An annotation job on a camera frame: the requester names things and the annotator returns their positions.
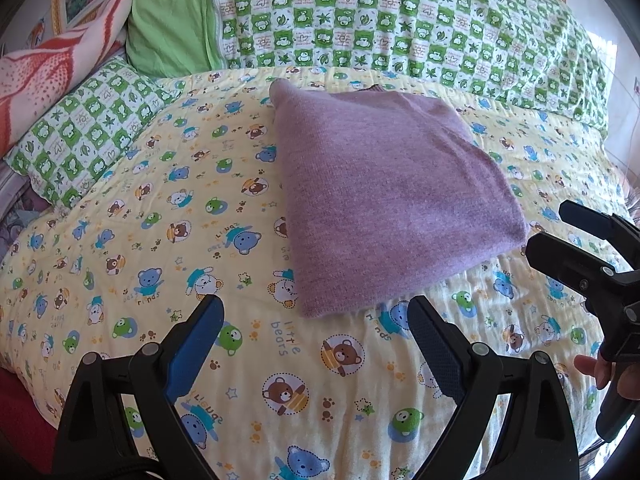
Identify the purple knitted garment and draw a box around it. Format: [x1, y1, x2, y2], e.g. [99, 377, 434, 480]
[269, 79, 528, 318]

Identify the person's right hand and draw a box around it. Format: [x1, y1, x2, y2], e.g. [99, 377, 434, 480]
[574, 354, 640, 401]

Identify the red cloth at bed edge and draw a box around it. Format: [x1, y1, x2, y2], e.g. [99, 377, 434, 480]
[1, 368, 58, 474]

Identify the green checkered frog blanket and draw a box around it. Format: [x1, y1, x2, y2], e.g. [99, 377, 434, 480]
[126, 0, 608, 129]

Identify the yellow bear print quilt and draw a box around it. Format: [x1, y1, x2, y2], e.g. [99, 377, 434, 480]
[1, 68, 626, 479]

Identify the green checkered pillow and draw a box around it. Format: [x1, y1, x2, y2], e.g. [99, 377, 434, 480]
[3, 55, 179, 212]

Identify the red white floral blanket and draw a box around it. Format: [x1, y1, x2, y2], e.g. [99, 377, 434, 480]
[1, 0, 132, 154]

